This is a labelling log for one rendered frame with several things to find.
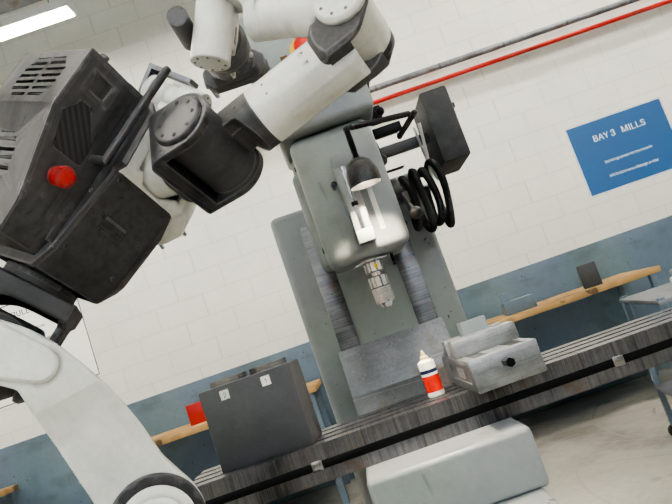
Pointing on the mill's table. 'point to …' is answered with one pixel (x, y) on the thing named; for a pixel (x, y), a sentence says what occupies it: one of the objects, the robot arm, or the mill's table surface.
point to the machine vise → (482, 365)
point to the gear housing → (343, 109)
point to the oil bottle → (430, 376)
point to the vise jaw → (484, 339)
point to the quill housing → (319, 204)
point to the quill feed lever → (405, 200)
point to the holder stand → (260, 414)
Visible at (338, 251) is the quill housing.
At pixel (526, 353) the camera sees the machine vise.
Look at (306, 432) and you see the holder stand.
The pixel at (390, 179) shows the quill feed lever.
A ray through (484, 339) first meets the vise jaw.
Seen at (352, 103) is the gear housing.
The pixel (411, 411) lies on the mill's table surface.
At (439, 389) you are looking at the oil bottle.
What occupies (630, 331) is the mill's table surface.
